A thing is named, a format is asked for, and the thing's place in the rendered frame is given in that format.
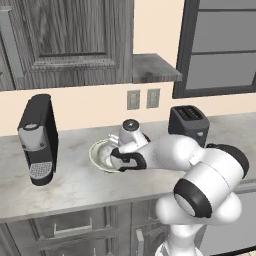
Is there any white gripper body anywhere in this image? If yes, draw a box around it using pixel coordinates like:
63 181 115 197
107 133 122 149

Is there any white bowl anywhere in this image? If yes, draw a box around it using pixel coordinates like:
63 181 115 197
88 139 125 174

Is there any dark wood open shelf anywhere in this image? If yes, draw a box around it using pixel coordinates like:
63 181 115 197
132 53 184 84

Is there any dark wood lower cabinet door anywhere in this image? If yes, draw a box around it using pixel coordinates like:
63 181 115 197
130 199 171 256

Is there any dark wood cabinet door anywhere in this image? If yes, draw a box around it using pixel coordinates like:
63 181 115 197
0 0 135 92
130 199 171 256

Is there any black toaster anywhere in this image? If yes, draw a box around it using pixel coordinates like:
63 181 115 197
167 105 211 148

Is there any black and grey coffee machine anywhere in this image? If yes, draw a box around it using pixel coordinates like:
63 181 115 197
17 93 60 187

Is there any dark wood drawer front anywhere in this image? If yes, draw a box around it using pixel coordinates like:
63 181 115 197
29 207 116 256

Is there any dark framed window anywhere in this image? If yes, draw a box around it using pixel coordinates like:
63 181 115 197
172 0 256 100

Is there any grey wall outlet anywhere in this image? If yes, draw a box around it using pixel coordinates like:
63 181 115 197
146 88 161 110
126 89 142 111

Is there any grey drawer handle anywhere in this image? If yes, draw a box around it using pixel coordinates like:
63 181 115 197
52 217 94 239

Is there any grey lower cabinet handle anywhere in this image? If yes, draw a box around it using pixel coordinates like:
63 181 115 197
135 228 146 256

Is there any grey cabinet door handle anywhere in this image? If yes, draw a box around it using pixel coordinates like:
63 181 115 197
0 7 25 80

